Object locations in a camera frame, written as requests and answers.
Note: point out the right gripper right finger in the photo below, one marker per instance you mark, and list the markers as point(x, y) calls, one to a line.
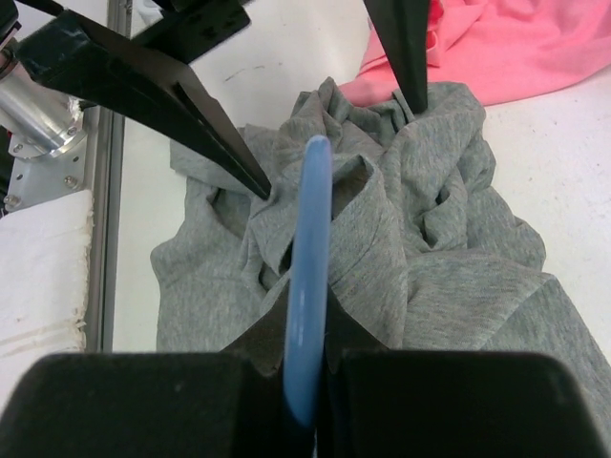
point(539, 387)

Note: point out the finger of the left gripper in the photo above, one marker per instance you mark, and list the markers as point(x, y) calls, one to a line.
point(401, 26)
point(77, 56)

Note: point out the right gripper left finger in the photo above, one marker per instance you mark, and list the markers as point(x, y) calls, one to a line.
point(221, 404)

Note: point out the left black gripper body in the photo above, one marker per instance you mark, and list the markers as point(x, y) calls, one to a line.
point(189, 29)

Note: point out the blue wire hanger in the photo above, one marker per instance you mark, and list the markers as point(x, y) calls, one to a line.
point(307, 294)

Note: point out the grey t shirt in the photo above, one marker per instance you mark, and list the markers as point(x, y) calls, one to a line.
point(424, 252)

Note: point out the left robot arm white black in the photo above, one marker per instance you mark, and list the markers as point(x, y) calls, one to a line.
point(46, 119)

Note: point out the pink t shirt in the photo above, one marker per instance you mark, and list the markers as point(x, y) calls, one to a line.
point(502, 50)

